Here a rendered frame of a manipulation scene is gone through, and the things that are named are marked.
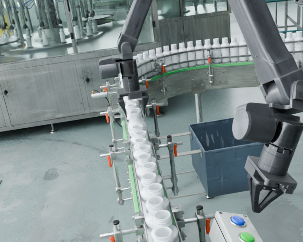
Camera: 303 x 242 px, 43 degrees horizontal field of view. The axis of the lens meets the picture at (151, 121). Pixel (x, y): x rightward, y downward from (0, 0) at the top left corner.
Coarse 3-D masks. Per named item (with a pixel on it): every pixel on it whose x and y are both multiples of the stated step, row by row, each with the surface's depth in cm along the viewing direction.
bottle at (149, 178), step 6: (144, 174) 101; (150, 174) 102; (144, 180) 99; (150, 180) 99; (156, 180) 100; (144, 186) 100; (144, 192) 100; (144, 198) 100; (144, 204) 101; (144, 210) 102; (144, 216) 103
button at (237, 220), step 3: (234, 216) 87; (237, 216) 87; (231, 219) 87; (234, 219) 86; (237, 219) 86; (240, 219) 86; (243, 219) 87; (234, 222) 86; (237, 222) 85; (240, 222) 85; (243, 222) 86
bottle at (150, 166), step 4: (144, 164) 107; (148, 164) 107; (152, 164) 107; (144, 168) 105; (148, 168) 104; (152, 168) 104; (156, 168) 106; (144, 172) 106; (156, 172) 106; (160, 176) 108; (160, 180) 106
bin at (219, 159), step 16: (192, 128) 186; (208, 128) 187; (224, 128) 188; (192, 144) 182; (208, 144) 190; (224, 144) 191; (240, 144) 192; (256, 144) 158; (192, 160) 190; (208, 160) 158; (224, 160) 159; (240, 160) 160; (208, 176) 161; (224, 176) 162; (240, 176) 163; (208, 192) 164; (224, 192) 165
